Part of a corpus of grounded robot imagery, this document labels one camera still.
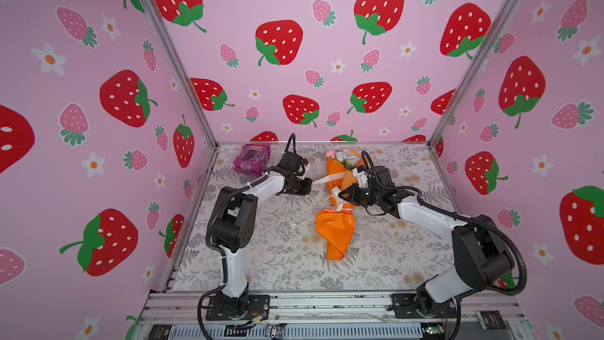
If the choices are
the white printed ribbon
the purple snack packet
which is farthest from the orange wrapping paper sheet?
the purple snack packet

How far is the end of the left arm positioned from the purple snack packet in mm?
274

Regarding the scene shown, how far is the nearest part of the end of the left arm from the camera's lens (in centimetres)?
74

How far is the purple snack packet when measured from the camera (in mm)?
1061

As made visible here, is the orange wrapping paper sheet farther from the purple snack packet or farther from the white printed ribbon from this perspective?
the purple snack packet
